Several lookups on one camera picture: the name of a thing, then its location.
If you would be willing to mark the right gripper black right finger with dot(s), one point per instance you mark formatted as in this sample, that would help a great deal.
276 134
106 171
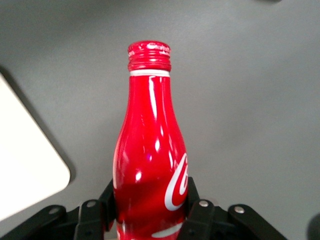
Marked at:
202 222

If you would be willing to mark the red coke bottle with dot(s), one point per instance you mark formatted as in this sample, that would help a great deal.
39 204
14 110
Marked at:
150 125

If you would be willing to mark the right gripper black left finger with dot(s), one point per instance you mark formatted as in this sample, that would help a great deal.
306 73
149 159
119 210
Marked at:
87 220

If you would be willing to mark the beige rectangular tray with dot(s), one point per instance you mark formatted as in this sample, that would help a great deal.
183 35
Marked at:
22 155

